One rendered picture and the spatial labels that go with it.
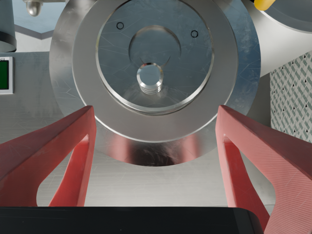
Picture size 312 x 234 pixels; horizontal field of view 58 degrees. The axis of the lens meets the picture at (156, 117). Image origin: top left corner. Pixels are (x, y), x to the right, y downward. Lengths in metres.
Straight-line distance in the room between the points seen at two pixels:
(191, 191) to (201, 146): 0.35
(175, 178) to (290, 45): 0.35
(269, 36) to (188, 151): 0.11
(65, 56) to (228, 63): 0.11
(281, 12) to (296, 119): 0.19
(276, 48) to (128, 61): 0.14
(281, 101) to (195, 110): 0.26
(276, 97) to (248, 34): 0.24
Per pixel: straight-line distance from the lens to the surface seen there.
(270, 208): 0.59
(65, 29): 0.22
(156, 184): 0.53
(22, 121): 0.58
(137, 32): 0.18
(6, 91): 0.59
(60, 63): 0.21
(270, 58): 0.29
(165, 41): 0.18
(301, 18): 0.24
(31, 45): 3.88
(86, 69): 0.20
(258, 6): 0.17
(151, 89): 0.15
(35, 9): 0.60
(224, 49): 0.20
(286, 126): 0.42
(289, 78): 0.42
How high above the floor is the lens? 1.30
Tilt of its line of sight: 3 degrees down
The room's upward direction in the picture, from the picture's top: 178 degrees clockwise
